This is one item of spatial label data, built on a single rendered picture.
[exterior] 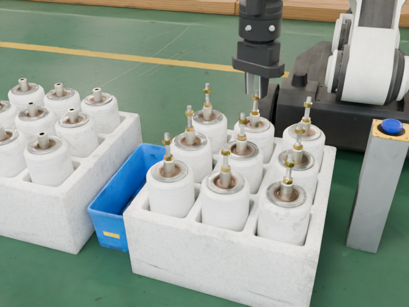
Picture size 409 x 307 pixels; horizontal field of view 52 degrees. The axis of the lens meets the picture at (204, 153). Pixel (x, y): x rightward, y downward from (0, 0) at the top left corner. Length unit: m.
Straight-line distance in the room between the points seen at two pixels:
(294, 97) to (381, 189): 0.44
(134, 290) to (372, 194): 0.56
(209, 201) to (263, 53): 0.32
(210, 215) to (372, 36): 0.61
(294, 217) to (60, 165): 0.52
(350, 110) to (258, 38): 0.48
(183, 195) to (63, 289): 0.35
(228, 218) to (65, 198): 0.37
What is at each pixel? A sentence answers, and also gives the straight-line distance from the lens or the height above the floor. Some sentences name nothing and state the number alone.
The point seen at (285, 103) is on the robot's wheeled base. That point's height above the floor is 0.18.
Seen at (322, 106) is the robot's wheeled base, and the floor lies 0.18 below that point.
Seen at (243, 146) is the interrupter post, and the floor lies 0.27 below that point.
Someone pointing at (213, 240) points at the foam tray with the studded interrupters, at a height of 0.17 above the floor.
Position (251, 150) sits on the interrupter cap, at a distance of 0.90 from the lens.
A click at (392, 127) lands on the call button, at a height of 0.33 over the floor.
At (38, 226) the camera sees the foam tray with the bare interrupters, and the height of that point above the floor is 0.07.
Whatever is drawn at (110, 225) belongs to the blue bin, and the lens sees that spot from 0.99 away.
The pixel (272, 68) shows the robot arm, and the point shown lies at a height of 0.41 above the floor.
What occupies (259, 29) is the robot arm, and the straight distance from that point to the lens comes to 0.87.
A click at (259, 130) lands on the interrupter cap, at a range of 0.98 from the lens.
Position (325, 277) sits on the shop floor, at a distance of 1.00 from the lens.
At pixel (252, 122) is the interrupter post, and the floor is 0.26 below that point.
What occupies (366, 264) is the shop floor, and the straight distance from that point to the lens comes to 1.05.
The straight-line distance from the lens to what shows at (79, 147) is 1.06.
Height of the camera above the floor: 0.75
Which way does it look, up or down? 34 degrees down
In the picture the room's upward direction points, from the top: 1 degrees counter-clockwise
